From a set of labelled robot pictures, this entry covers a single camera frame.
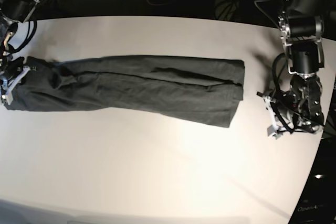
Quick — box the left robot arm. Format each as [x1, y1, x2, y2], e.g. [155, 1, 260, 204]
[254, 0, 327, 139]

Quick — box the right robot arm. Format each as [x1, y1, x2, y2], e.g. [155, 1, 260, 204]
[1, 0, 43, 104]

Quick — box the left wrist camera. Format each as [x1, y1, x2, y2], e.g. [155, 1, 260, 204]
[267, 125, 282, 140]

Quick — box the black OpenArm case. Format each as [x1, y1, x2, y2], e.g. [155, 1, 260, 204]
[288, 166, 336, 224]

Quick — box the dark grey T-shirt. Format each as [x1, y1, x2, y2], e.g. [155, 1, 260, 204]
[7, 55, 245, 128]

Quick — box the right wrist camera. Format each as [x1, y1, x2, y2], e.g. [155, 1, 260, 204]
[1, 93, 13, 105]

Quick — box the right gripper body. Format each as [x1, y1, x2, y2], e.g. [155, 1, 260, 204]
[1, 66, 36, 98]

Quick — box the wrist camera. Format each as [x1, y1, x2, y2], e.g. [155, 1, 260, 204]
[1, 93, 13, 105]
[267, 125, 282, 140]

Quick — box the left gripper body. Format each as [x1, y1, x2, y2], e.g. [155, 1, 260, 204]
[257, 92, 291, 132]

